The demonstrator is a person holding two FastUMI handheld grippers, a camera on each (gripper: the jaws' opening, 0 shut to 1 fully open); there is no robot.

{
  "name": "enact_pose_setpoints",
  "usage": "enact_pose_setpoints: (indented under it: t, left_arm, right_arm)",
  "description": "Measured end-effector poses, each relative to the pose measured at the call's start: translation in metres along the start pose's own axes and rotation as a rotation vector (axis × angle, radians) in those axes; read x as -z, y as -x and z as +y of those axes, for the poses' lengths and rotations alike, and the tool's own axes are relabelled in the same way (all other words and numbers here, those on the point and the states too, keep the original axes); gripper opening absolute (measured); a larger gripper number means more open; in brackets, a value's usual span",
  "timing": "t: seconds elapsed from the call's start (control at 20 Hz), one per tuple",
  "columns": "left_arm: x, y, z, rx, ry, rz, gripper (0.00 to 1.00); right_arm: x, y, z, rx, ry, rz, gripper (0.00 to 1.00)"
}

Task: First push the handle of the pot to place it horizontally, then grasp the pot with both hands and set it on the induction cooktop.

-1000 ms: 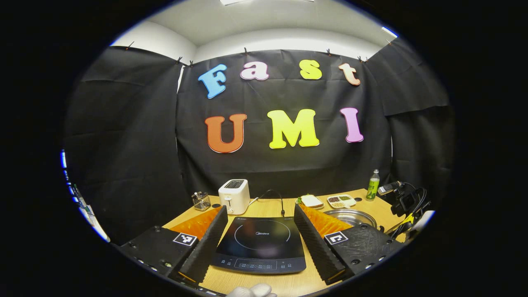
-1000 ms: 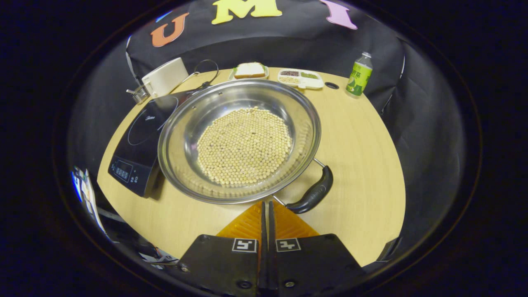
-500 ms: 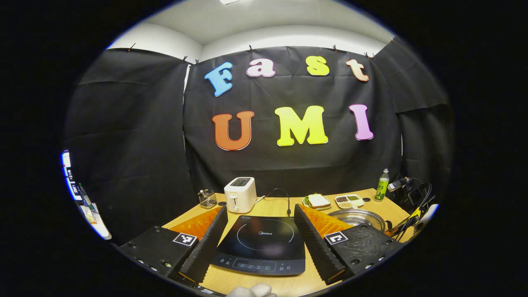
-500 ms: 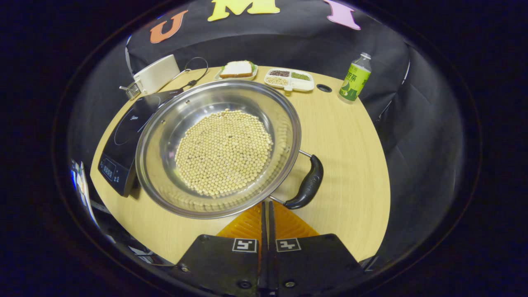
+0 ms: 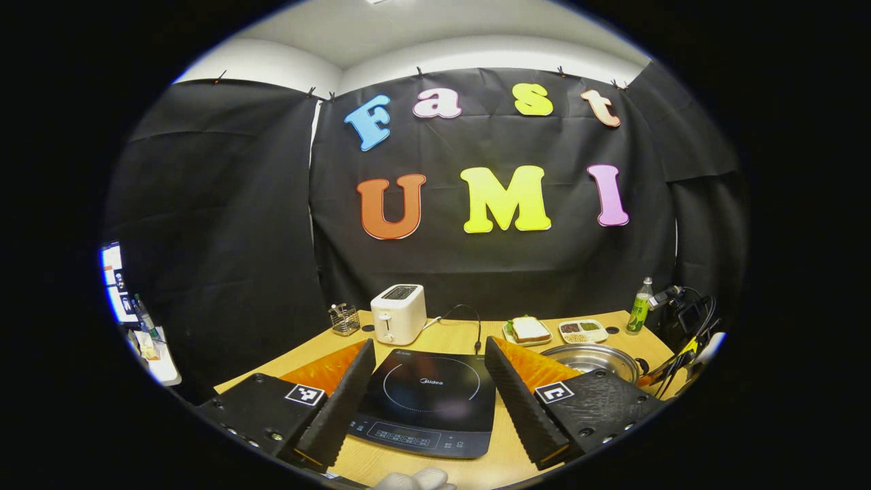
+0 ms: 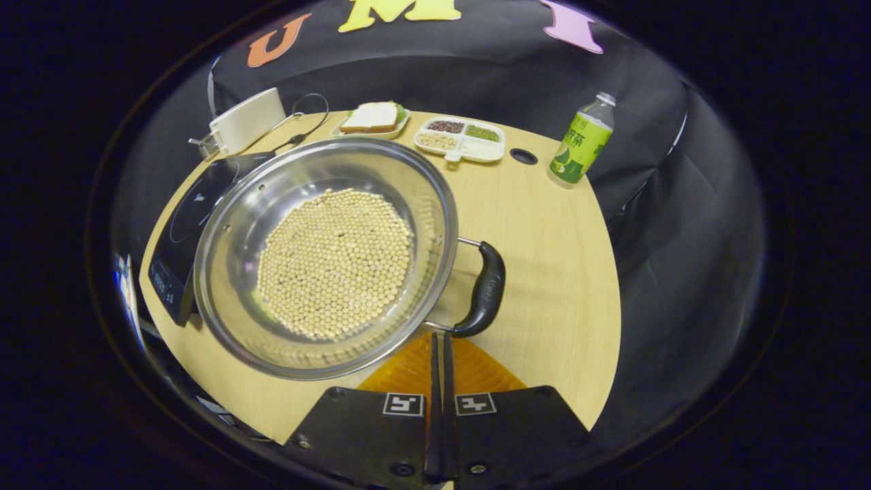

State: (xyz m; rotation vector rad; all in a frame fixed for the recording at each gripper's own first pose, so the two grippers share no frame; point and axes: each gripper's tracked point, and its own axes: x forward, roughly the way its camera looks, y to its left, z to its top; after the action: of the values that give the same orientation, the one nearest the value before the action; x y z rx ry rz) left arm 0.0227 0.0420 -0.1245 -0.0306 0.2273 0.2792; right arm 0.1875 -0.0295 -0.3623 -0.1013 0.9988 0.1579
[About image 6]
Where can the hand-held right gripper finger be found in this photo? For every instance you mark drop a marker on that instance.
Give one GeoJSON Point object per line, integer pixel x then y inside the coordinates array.
{"type": "Point", "coordinates": [448, 422]}
{"type": "Point", "coordinates": [435, 408]}

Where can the stainless steel pot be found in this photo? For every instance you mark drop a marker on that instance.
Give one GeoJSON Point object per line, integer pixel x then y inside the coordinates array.
{"type": "Point", "coordinates": [235, 272]}

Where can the black induction cooktop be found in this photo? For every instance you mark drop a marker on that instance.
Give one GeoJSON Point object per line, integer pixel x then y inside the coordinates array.
{"type": "Point", "coordinates": [177, 258]}

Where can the pile of soybeans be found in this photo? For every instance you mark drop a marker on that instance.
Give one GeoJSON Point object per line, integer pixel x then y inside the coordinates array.
{"type": "Point", "coordinates": [333, 265]}

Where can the white divided tray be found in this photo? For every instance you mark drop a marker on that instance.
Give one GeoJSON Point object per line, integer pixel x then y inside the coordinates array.
{"type": "Point", "coordinates": [480, 151]}

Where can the small white plate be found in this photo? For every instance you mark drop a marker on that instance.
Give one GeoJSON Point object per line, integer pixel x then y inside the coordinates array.
{"type": "Point", "coordinates": [401, 122]}

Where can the sandwich with lettuce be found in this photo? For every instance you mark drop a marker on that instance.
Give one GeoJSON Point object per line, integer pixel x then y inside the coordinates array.
{"type": "Point", "coordinates": [371, 117]}

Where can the green label drink bottle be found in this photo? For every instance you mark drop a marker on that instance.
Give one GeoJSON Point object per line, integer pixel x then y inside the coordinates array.
{"type": "Point", "coordinates": [582, 143]}

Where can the black backdrop cloth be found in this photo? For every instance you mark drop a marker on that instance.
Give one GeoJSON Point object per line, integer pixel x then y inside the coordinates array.
{"type": "Point", "coordinates": [476, 75]}

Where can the white toaster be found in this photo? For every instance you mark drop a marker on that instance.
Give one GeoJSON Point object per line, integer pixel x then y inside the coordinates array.
{"type": "Point", "coordinates": [245, 122]}

